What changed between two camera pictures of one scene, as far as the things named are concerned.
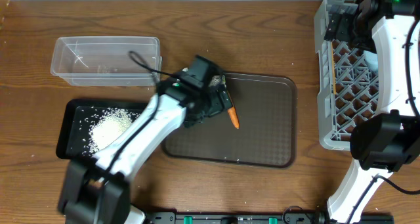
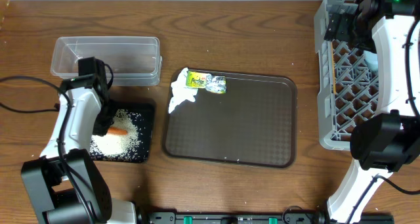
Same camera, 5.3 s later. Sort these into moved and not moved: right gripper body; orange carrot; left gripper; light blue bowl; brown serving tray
Moved: left gripper; orange carrot
Not moved: brown serving tray; light blue bowl; right gripper body
